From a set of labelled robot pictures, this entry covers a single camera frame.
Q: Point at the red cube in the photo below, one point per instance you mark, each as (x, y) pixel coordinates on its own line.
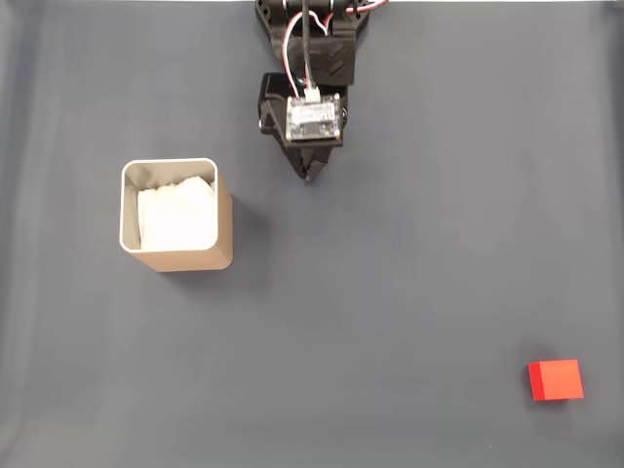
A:
(558, 380)

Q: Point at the camera circuit board with mount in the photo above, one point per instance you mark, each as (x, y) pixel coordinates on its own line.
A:
(312, 117)

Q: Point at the tan metal box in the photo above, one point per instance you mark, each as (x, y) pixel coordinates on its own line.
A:
(185, 261)

